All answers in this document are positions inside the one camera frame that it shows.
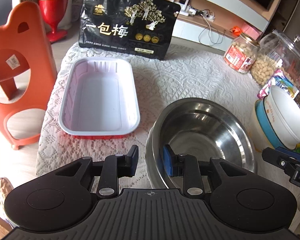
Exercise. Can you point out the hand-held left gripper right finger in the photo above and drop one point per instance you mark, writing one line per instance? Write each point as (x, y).
(168, 162)

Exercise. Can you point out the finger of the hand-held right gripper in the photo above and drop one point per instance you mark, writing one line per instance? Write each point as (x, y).
(297, 155)
(272, 156)

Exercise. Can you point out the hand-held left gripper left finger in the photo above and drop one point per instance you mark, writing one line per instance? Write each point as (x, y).
(131, 158)

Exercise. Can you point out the blue enamel bowl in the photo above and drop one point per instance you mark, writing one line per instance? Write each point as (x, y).
(265, 125)

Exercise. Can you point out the white bowl with round sticker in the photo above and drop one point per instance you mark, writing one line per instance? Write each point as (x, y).
(285, 115)

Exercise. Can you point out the stainless steel bowl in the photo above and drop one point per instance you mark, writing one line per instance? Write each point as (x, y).
(205, 130)

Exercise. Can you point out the red and white rectangular tray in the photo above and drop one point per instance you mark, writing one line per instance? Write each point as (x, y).
(100, 97)

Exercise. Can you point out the colourful marshmallow packet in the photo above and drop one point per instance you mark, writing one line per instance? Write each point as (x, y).
(275, 80)

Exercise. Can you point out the white lace tablecloth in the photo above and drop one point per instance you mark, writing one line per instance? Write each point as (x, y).
(190, 75)

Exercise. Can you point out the large glass jar with lid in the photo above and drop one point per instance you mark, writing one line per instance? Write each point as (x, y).
(280, 52)

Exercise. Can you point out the red label nut jar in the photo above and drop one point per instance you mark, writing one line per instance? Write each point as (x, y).
(240, 55)

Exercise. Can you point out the black snack bag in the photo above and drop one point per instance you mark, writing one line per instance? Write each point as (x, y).
(110, 30)

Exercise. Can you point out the tan peanut-shaped object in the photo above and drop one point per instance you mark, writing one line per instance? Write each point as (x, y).
(3, 192)

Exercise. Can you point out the small orange toy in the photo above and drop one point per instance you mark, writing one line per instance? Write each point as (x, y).
(235, 29)

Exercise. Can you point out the orange plastic chair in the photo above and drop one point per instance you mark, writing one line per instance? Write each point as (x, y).
(40, 55)

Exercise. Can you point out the white power strip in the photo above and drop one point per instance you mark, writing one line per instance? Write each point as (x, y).
(202, 13)

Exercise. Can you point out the white router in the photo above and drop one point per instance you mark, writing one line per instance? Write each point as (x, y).
(173, 0)

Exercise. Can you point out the black power adapter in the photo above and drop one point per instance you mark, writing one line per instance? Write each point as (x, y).
(185, 0)

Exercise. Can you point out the red goblet-shaped bin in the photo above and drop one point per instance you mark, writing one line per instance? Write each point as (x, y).
(53, 5)

